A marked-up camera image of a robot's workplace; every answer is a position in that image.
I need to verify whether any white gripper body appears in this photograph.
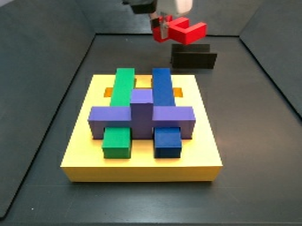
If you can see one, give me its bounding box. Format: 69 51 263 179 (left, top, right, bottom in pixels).
155 0 195 19

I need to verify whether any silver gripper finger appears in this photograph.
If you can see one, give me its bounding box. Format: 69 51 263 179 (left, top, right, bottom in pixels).
160 15 172 39
150 16 160 29

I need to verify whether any red E-shaped block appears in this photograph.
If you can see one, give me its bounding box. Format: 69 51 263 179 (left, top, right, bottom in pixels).
152 17 207 45

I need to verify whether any yellow base board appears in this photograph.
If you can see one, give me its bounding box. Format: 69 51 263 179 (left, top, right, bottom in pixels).
61 75 223 182

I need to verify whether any black angled stand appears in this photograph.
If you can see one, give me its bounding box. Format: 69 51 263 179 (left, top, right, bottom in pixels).
171 44 216 69

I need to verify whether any purple cross block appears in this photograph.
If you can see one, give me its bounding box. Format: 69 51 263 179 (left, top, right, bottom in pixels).
87 89 196 139

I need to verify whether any blue long block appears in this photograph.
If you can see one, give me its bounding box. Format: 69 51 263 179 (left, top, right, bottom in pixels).
152 68 182 158

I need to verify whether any green long block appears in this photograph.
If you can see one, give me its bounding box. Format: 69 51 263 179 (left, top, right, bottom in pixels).
101 68 135 159

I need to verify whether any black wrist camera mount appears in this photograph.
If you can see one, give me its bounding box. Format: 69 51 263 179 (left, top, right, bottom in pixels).
122 0 156 14

